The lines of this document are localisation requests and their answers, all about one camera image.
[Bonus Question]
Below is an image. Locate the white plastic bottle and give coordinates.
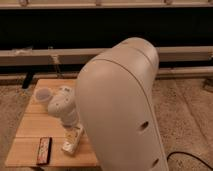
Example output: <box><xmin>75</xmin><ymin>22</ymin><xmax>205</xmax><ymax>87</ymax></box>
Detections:
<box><xmin>62</xmin><ymin>124</ymin><xmax>84</xmax><ymax>155</ymax></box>

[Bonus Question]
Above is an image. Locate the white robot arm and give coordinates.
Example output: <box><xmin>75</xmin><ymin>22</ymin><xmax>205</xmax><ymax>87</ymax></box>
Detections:
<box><xmin>48</xmin><ymin>38</ymin><xmax>169</xmax><ymax>171</ymax></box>

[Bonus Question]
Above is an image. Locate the dark rectangular snack bar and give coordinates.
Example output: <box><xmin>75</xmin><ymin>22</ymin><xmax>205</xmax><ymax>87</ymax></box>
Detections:
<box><xmin>37</xmin><ymin>137</ymin><xmax>52</xmax><ymax>165</ymax></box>

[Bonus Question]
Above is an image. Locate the wooden table board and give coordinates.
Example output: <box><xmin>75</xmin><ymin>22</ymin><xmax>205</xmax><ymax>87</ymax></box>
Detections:
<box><xmin>4</xmin><ymin>78</ymin><xmax>101</xmax><ymax>168</ymax></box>

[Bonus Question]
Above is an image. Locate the white plastic cup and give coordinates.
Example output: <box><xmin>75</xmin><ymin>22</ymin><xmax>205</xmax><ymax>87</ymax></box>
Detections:
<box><xmin>34</xmin><ymin>87</ymin><xmax>53</xmax><ymax>107</ymax></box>

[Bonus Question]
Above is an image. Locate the grey metal rail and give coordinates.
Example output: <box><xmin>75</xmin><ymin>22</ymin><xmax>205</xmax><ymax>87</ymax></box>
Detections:
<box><xmin>0</xmin><ymin>46</ymin><xmax>213</xmax><ymax>66</ymax></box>

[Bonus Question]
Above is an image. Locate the black cable on floor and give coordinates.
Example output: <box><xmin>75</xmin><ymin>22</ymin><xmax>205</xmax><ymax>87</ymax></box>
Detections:
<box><xmin>166</xmin><ymin>151</ymin><xmax>213</xmax><ymax>171</ymax></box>

